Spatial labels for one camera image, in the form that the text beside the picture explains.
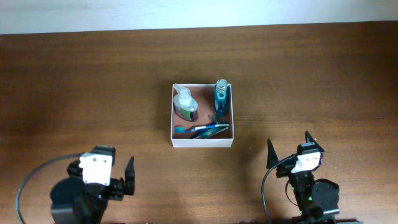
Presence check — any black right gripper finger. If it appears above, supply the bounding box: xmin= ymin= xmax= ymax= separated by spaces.
xmin=305 ymin=131 xmax=325 ymax=153
xmin=266 ymin=139 xmax=279 ymax=169

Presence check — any blue white toothbrush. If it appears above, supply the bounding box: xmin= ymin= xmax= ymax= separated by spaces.
xmin=171 ymin=123 xmax=230 ymax=134

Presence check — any teal toothpaste tube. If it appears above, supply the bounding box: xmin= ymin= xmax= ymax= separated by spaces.
xmin=199 ymin=126 xmax=229 ymax=139

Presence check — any blue disposable razor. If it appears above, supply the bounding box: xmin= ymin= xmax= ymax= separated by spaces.
xmin=190 ymin=116 xmax=229 ymax=139

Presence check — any teal mouthwash bottle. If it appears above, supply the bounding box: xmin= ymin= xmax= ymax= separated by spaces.
xmin=214 ymin=79 xmax=229 ymax=117

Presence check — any clear soap pump bottle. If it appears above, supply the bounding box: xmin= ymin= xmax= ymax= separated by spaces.
xmin=173 ymin=84 xmax=198 ymax=122

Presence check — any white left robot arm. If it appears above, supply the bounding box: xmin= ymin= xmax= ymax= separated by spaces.
xmin=50 ymin=145 xmax=135 ymax=224

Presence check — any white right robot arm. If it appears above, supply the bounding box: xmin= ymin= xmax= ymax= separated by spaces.
xmin=136 ymin=132 xmax=340 ymax=223

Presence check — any white cardboard box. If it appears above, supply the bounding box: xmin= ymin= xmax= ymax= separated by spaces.
xmin=170 ymin=83 xmax=234 ymax=148

